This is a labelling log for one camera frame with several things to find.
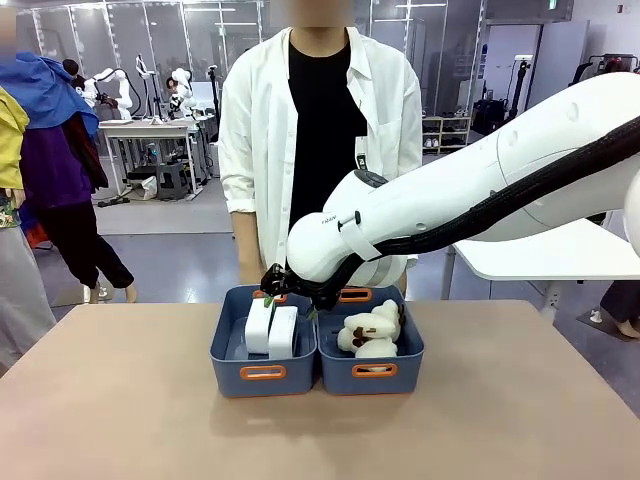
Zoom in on black equipment cases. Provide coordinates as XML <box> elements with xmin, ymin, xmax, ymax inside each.
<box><xmin>472</xmin><ymin>98</ymin><xmax>512</xmax><ymax>139</ymax></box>

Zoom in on mannequin in blue purple clothes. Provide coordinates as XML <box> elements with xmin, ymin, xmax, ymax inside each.
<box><xmin>0</xmin><ymin>52</ymin><xmax>138</xmax><ymax>304</ymax></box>

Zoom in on person's right hand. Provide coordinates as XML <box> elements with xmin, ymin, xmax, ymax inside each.
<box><xmin>238</xmin><ymin>263</ymin><xmax>270</xmax><ymax>287</ymax></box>

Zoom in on blue basket orange handles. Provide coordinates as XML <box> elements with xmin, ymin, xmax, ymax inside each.
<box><xmin>209</xmin><ymin>284</ymin><xmax>320</xmax><ymax>399</ymax></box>
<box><xmin>315</xmin><ymin>285</ymin><xmax>426</xmax><ymax>397</ymax></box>

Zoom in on grey garment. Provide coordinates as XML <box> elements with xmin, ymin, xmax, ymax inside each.
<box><xmin>0</xmin><ymin>227</ymin><xmax>57</xmax><ymax>372</ymax></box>

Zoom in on person in white shirt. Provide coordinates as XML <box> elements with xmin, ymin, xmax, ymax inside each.
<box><xmin>218</xmin><ymin>9</ymin><xmax>424</xmax><ymax>289</ymax></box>

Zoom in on white shoe shelf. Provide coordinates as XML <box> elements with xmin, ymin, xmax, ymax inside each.
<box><xmin>422</xmin><ymin>115</ymin><xmax>473</xmax><ymax>156</ymax></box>

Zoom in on white cloud plush with face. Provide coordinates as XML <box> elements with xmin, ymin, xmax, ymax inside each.
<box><xmin>336</xmin><ymin>313</ymin><xmax>401</xmax><ymax>349</ymax></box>

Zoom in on white table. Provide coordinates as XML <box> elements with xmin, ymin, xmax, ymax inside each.
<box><xmin>449</xmin><ymin>217</ymin><xmax>640</xmax><ymax>322</ymax></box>

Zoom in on person's right forearm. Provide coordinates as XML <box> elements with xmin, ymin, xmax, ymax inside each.
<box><xmin>232</xmin><ymin>209</ymin><xmax>262</xmax><ymax>271</ymax></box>

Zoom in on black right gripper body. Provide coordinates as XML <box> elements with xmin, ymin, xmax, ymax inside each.
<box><xmin>259</xmin><ymin>263</ymin><xmax>346</xmax><ymax>312</ymax></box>

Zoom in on white workbench desk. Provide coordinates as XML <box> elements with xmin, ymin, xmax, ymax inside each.
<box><xmin>98</xmin><ymin>118</ymin><xmax>205</xmax><ymax>201</ymax></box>

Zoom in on yellow garment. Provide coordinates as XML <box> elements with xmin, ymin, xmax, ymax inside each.
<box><xmin>0</xmin><ymin>87</ymin><xmax>31</xmax><ymax>191</ymax></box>

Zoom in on person in dark trousers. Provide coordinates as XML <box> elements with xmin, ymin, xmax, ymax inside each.
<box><xmin>588</xmin><ymin>279</ymin><xmax>640</xmax><ymax>341</ymax></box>

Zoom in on grey plastic stool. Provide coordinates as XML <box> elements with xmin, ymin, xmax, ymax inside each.
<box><xmin>155</xmin><ymin>162</ymin><xmax>191</xmax><ymax>200</ymax></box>

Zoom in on black tripod stand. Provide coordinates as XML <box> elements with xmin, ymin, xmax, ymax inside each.
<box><xmin>509</xmin><ymin>58</ymin><xmax>532</xmax><ymax>122</ymax></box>

